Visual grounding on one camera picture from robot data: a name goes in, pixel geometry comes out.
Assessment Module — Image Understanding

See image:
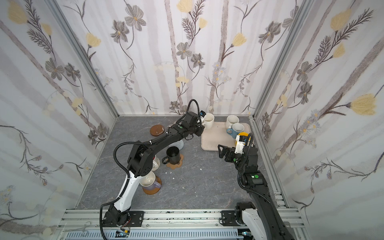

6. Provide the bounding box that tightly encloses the grey round felt coaster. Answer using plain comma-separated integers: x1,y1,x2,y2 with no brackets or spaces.
175,140,184,150

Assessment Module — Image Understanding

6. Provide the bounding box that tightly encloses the black mug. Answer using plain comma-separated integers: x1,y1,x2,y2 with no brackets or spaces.
162,146,181,165

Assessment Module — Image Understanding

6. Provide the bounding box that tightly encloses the dark brown round coaster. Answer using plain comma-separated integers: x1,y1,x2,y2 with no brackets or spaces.
150,124,165,137

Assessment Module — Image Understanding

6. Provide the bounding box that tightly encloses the brown paw print coaster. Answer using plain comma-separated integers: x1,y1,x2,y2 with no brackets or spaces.
166,154,184,170

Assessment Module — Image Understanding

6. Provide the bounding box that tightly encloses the white mug red inside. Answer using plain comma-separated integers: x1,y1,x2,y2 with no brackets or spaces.
152,156,161,172

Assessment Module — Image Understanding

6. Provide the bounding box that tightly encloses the lavender mug white inside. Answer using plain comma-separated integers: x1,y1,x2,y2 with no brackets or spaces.
140,171,162,191

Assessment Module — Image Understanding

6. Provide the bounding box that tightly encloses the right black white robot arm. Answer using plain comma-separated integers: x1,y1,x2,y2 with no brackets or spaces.
218,145,295,240

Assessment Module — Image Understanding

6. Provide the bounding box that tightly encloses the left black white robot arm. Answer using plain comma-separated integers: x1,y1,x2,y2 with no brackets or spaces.
99,99,205,240

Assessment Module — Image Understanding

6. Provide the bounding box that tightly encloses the beige serving tray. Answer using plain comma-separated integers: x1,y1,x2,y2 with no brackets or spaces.
201,122,236,151

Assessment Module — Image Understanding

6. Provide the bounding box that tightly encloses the yellow mug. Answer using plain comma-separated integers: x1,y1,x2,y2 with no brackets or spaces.
238,132,249,143

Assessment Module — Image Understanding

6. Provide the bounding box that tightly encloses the blue mug white inside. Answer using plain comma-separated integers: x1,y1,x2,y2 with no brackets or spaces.
227,123,245,139

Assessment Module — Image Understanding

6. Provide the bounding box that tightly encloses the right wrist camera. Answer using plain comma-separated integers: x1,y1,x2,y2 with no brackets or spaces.
235,136,247,155

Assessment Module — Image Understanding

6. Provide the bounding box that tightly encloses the white slotted cable duct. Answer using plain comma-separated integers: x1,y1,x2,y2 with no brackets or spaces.
65,229,243,240

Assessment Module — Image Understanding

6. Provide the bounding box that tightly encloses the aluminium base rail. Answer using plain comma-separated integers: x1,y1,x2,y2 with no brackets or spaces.
55,208,307,240

